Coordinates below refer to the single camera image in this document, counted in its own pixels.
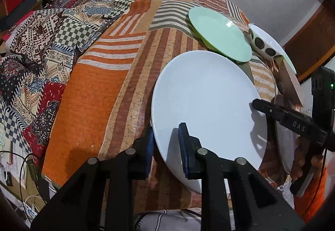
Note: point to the white disc with brown rim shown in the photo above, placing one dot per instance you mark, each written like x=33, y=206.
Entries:
x=285, y=147

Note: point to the brown wooden door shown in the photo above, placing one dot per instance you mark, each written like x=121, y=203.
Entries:
x=311, y=42

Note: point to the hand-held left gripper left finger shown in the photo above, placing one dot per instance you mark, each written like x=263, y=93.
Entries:
x=150, y=148

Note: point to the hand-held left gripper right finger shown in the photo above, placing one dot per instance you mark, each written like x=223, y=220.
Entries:
x=183, y=152

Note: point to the person's right hand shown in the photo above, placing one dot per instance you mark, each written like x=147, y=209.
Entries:
x=298, y=160

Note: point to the patchwork patterned blanket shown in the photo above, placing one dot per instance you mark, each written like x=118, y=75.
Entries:
x=39, y=50

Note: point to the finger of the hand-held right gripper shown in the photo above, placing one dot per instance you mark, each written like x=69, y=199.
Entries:
x=288, y=118

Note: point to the white bowl with dark dots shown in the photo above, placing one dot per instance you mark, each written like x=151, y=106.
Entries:
x=264, y=42

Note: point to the white power strip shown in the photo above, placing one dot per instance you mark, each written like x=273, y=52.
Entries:
x=27, y=211

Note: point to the orange striped tablecloth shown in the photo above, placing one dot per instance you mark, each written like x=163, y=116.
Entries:
x=104, y=89

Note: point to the large white plate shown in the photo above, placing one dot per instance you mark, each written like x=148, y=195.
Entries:
x=209, y=100

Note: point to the brown board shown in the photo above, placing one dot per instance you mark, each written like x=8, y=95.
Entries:
x=289, y=84

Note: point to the light green plate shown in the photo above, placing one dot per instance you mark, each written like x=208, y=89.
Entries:
x=219, y=33

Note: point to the person's right forearm orange sleeve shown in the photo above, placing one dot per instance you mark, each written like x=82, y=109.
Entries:
x=315, y=197

